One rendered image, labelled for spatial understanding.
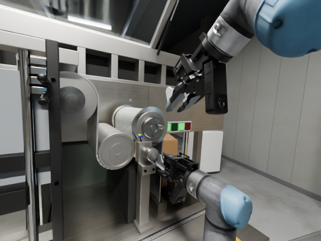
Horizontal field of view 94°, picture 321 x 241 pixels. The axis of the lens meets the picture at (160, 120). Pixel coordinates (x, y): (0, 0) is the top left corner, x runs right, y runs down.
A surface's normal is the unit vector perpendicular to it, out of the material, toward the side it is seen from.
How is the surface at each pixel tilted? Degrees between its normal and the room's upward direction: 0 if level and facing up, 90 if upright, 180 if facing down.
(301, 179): 90
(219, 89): 79
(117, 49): 90
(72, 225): 0
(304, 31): 133
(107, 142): 90
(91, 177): 90
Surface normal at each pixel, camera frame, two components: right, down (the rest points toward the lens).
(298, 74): -0.92, 0.00
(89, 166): 0.53, 0.11
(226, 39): -0.44, 0.55
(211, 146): 0.30, 0.12
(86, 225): 0.04, -0.99
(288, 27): -0.11, 0.75
